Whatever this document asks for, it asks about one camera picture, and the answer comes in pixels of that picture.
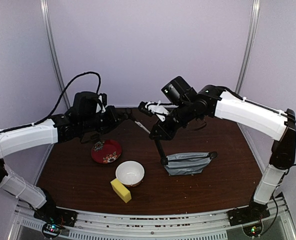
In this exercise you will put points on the yellow sponge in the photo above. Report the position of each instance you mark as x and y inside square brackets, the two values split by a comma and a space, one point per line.
[121, 190]

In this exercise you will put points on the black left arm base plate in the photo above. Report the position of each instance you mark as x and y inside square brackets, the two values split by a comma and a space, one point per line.
[58, 216]

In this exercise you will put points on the red floral plate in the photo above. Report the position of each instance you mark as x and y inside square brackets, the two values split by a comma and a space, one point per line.
[106, 151]

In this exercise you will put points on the black comb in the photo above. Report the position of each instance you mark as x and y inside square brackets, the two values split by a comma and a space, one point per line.
[160, 149]

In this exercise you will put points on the black handled scissors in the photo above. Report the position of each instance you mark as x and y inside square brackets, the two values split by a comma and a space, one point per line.
[130, 116]

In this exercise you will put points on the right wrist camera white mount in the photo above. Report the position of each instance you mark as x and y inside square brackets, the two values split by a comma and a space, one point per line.
[151, 108]

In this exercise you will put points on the left aluminium corner post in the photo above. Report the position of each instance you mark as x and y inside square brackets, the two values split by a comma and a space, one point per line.
[51, 43]

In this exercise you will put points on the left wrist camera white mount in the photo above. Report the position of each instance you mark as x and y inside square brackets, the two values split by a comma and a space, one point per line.
[101, 103]

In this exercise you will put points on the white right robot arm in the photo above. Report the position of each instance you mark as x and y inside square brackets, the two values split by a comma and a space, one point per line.
[220, 102]

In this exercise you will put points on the white ceramic bowl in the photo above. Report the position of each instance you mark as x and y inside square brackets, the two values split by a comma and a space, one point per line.
[130, 173]

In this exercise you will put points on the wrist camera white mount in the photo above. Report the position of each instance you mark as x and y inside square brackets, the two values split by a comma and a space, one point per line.
[101, 103]
[151, 108]

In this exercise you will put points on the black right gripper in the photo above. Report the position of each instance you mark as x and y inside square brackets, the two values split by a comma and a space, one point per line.
[167, 134]

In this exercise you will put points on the grey zip pouch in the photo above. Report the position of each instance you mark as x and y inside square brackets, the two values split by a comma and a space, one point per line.
[187, 163]

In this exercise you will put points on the aluminium corner post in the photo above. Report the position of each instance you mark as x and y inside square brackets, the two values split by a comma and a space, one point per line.
[252, 31]
[51, 43]

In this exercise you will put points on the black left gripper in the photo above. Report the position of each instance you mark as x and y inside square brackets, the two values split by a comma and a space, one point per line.
[113, 116]

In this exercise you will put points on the right aluminium corner post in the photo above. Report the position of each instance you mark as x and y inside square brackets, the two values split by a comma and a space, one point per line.
[252, 31]

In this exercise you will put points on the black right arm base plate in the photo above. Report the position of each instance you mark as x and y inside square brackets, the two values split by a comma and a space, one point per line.
[245, 215]

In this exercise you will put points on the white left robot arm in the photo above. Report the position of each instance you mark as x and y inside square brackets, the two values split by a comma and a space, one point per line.
[89, 113]

